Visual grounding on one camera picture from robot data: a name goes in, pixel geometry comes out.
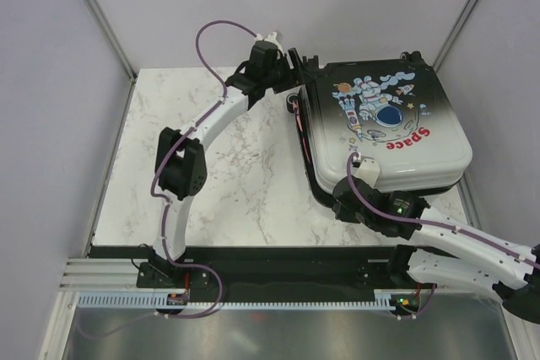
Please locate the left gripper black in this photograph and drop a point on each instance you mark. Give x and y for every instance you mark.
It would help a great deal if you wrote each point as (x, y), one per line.
(294, 77)

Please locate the pink navy floral garment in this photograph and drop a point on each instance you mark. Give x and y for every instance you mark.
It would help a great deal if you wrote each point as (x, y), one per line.
(296, 110)

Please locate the white suitcase with dark lining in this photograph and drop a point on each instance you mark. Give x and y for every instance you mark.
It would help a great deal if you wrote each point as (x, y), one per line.
(394, 111)

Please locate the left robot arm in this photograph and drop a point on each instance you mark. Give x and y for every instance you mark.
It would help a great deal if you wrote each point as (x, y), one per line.
(181, 167)

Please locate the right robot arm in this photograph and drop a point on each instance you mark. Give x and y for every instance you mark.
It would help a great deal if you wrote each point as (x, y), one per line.
(440, 250)

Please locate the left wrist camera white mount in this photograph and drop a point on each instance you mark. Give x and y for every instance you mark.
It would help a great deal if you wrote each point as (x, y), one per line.
(273, 37)

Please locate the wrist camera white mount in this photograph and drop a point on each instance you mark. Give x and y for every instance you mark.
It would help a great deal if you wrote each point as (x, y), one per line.
(367, 169)
(273, 37)

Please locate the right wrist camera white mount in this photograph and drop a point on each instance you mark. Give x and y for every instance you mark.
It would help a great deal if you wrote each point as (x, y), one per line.
(367, 169)

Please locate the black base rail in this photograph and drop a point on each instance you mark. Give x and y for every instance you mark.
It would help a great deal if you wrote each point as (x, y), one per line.
(278, 275)

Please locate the left aluminium frame post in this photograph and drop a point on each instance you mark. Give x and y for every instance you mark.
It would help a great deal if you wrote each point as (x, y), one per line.
(105, 28)

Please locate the aluminium frame post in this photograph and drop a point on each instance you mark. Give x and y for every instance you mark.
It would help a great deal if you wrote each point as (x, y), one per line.
(105, 28)
(458, 26)

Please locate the right aluminium frame post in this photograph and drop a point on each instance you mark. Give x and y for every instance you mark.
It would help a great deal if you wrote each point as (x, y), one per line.
(458, 26)

